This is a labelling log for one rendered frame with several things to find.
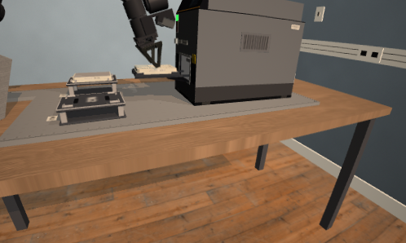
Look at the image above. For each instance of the small white label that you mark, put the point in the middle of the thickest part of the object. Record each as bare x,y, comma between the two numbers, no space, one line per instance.
52,118

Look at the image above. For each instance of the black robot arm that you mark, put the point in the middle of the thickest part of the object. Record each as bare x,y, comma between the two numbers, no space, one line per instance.
135,8

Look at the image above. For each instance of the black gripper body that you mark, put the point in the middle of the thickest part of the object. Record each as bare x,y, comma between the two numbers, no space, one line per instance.
140,35

